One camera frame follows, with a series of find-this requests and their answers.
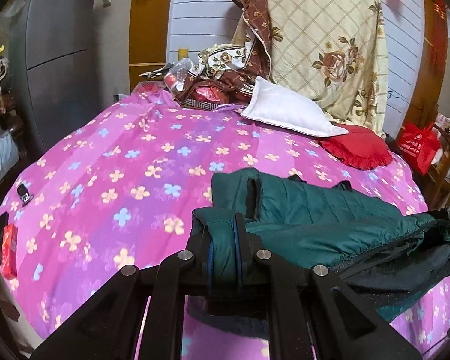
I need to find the wooden shelf unit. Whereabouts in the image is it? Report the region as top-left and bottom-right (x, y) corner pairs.
(423, 113), (450, 211)

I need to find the red ruffled cushion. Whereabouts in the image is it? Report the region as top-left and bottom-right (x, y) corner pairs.
(318, 124), (393, 170)

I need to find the brown floral blanket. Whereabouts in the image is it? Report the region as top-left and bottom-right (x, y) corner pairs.
(175, 0), (272, 109)

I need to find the pink plastic package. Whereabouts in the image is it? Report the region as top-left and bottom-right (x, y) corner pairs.
(193, 86), (229, 105)

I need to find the white pillow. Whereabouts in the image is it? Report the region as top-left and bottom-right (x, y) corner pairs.
(241, 76), (349, 138)

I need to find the grey refrigerator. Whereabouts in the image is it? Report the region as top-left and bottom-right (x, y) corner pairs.
(9, 0), (101, 155)

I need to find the dark green puffer jacket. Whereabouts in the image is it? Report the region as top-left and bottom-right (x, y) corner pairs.
(192, 168), (450, 321)

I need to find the white plastic bag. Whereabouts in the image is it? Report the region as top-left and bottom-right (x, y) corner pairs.
(0, 122), (21, 190)

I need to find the red box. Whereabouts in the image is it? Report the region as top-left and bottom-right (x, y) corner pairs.
(1, 224), (17, 280)

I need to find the red shopping bag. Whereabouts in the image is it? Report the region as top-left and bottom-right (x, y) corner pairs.
(397, 122), (441, 176)

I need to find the cream floral quilt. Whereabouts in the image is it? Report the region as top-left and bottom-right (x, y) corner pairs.
(231, 0), (389, 137)

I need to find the black car key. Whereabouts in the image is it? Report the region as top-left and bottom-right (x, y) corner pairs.
(17, 184), (35, 207)

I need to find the pink floral bed sheet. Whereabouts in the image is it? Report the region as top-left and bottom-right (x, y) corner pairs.
(0, 89), (450, 360)

